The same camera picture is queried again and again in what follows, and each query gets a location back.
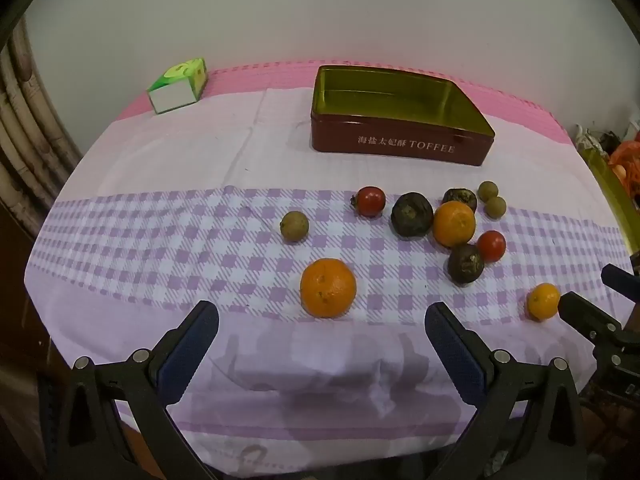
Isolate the small mandarin orange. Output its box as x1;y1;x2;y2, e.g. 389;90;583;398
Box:
526;282;562;322

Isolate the green tissue box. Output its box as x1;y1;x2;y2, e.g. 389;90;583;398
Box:
146;57;208;115

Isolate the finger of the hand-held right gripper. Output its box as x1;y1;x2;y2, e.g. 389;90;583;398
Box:
600;262;640;306
557;291;640;358

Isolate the crumpled white wrapper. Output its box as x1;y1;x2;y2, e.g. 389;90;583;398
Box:
572;124;608;156

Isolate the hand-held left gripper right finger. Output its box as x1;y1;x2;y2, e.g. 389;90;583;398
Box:
424;301;593;480

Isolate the pink purple checkered tablecloth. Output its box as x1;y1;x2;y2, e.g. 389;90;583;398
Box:
24;58;636;480

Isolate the rattan furniture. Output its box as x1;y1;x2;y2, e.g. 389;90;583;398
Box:
0;15;83;221

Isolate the large mandarin orange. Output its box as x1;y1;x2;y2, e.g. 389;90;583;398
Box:
300;258;357;319

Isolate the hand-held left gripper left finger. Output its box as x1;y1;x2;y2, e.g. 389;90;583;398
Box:
47;300;221;480

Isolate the dark brown wrinkled fruit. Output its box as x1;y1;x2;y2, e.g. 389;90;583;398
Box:
390;192;434;238
447;244;485;285
442;188;478;213

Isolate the red tomato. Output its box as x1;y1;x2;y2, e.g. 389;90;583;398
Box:
350;186;387;218
476;230;507;263

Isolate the orange plastic bag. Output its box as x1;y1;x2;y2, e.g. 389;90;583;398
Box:
609;132;640;196

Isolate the dark red tin box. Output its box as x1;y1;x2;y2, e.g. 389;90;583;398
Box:
310;65;497;167

